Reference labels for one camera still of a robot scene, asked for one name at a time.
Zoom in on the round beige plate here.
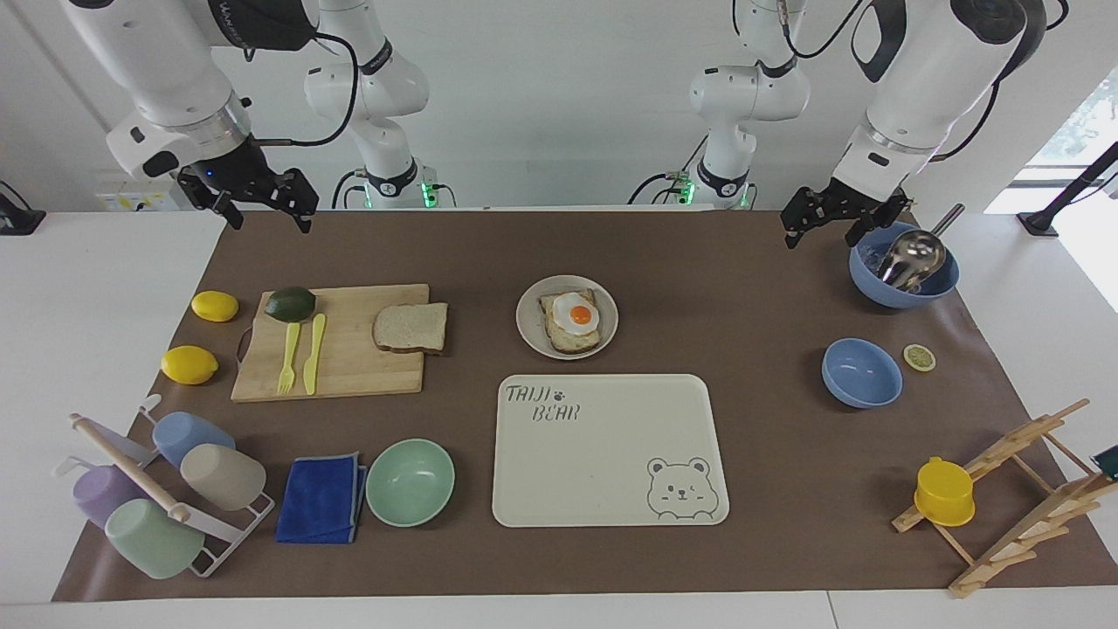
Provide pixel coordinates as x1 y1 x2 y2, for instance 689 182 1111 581
515 274 620 361

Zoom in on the yellow plastic knife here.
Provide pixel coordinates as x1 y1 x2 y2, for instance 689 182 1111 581
302 313 328 396

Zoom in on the black cable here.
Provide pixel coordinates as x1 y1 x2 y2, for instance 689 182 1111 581
253 31 362 148
928 79 1002 163

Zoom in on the white wall socket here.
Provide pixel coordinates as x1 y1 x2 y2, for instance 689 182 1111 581
94 179 180 212

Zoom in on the black stand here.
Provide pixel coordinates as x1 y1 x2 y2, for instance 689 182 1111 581
0 179 47 237
1017 140 1118 238

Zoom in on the fried egg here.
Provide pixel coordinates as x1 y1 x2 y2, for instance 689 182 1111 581
552 294 602 336

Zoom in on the yellow cup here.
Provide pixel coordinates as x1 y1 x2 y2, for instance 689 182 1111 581
914 456 977 528

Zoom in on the folded blue cloth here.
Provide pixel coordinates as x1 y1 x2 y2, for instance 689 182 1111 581
275 451 369 545

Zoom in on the small blue bowl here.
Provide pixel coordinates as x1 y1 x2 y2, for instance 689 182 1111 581
821 337 904 410

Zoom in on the green avocado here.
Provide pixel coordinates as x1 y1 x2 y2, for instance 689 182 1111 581
264 286 317 323

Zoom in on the metal ladle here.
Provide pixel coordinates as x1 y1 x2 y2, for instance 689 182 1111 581
877 203 967 293

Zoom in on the toasted bread slice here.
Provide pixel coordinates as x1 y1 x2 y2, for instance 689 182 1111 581
538 288 604 356

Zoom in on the purple cup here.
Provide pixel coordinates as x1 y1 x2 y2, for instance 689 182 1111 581
72 464 148 530

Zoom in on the white cup rack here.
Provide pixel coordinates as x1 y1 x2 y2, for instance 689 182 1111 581
52 393 277 579

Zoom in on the beige cup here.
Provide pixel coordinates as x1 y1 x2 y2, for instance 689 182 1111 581
180 443 267 512

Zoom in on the wooden cutting board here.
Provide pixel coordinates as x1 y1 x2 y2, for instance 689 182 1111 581
231 283 431 404

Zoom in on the green cup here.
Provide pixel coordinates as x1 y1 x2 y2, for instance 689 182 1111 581
104 497 207 581

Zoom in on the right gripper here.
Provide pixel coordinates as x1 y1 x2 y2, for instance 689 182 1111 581
176 135 321 235

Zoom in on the cream tray with bear print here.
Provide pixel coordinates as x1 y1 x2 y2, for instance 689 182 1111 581
492 374 731 529

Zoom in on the wooden dish rack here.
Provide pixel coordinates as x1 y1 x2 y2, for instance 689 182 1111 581
891 398 1118 600

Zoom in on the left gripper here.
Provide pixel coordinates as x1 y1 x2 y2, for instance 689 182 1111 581
780 177 914 251

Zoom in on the plain bread slice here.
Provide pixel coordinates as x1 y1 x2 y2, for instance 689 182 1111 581
372 301 450 355

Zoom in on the large blue bowl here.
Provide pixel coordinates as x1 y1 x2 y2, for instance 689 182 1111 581
848 220 961 309

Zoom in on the blue cup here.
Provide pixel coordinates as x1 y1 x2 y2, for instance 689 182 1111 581
152 411 237 470

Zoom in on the green bowl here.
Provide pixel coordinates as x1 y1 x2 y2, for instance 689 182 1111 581
365 438 456 529

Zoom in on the yellow lemon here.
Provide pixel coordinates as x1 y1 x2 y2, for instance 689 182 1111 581
160 345 219 386
191 290 240 323

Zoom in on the yellow-green plastic fork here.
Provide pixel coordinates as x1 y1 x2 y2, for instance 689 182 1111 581
277 321 302 397

